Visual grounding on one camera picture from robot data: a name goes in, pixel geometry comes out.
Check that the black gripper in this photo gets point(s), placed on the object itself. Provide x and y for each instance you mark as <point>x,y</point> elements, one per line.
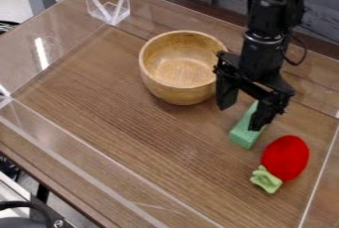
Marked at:
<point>262,84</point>

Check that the green rectangular block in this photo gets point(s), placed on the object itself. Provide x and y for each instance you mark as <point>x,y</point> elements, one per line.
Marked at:
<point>241,134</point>

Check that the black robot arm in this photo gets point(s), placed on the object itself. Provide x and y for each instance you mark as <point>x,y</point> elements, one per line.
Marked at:
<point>273,18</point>

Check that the brown wooden bowl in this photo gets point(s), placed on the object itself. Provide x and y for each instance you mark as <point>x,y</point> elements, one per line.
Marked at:
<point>177,66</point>

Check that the red plush strawberry toy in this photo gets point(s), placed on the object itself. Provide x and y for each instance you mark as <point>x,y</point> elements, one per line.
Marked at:
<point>284,162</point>

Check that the black table leg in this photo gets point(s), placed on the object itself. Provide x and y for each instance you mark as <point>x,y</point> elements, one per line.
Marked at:
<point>43,193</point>

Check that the clear acrylic corner bracket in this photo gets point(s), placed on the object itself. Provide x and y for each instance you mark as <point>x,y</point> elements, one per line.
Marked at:
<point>109,12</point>

